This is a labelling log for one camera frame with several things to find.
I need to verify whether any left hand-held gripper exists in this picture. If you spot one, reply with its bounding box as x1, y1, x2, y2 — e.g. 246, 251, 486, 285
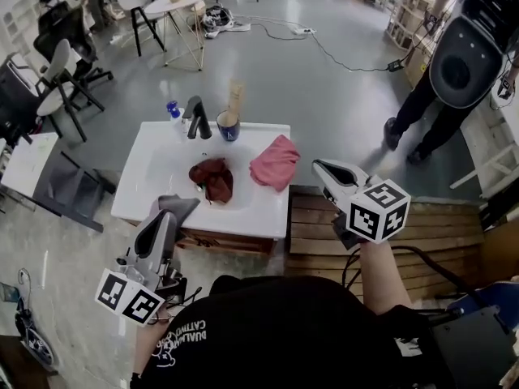
94, 209, 190, 326

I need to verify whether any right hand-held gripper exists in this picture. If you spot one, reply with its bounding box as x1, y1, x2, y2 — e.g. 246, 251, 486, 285
311, 158, 411, 250

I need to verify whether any purple grey cloth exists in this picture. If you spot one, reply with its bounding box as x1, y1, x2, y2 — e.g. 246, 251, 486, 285
150, 194, 203, 234

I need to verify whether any pink cloth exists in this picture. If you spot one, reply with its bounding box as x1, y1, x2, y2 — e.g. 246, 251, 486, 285
248, 134, 302, 194

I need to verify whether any dark red cloth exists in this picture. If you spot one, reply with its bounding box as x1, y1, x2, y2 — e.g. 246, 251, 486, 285
188, 157, 235, 206

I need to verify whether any person's left forearm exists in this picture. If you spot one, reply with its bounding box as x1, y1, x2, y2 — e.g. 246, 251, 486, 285
130, 323, 169, 384

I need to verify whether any person's right forearm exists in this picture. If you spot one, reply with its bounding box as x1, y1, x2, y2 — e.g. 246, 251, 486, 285
359, 239, 414, 315

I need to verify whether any wooden slatted platform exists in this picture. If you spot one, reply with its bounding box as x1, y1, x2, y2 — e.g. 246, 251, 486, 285
283, 192, 487, 303

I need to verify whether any wooden vanity cabinet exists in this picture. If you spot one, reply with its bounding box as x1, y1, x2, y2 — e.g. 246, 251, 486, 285
174, 227, 285, 259

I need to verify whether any white sink basin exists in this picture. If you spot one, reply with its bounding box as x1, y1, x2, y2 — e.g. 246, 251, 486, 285
110, 120, 292, 241

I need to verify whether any white bottle with blue cap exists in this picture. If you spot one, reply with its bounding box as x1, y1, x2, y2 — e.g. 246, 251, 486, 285
165, 100, 190, 143

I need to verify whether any blue cup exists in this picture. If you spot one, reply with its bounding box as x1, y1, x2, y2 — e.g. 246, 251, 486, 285
215, 110, 241, 143

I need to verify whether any black faucet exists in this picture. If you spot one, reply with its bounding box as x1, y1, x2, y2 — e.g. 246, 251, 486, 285
182, 95, 213, 140

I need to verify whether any grey backpack rig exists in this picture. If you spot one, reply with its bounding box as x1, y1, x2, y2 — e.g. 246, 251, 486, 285
14, 293, 58, 370

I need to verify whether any white trestle table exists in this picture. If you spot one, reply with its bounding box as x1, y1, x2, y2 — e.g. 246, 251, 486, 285
449, 91, 519, 200

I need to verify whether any person's black printed shirt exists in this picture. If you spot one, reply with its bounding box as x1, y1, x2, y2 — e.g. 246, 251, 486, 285
129, 274, 447, 389

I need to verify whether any wooden shelf unit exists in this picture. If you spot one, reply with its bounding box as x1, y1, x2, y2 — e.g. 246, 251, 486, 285
384, 0, 437, 52

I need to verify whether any blue plastic chair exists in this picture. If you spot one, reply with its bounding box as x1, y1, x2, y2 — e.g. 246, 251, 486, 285
445, 280, 519, 323

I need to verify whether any grey chair with black legs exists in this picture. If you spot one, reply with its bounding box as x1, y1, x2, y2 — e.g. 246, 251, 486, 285
34, 38, 107, 143

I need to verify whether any black and white gear pile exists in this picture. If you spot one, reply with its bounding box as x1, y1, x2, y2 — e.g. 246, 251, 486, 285
201, 4, 252, 40

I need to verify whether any black backpack unit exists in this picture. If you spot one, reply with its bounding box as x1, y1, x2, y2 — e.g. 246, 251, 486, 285
429, 306, 519, 389

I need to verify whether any black office chair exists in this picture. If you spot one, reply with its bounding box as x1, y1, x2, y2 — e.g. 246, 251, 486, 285
32, 6, 114, 84

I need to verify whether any beige chair with black legs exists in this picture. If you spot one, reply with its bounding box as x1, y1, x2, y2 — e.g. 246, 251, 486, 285
117, 0, 167, 58

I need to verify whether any round white table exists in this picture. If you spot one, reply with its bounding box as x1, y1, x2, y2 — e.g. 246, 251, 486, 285
144, 0, 208, 72

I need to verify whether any thick black hose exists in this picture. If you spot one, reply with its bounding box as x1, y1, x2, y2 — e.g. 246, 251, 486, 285
342, 245, 487, 311

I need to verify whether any wire mesh waste bin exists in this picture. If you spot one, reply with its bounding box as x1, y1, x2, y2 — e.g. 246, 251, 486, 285
0, 281, 21, 306

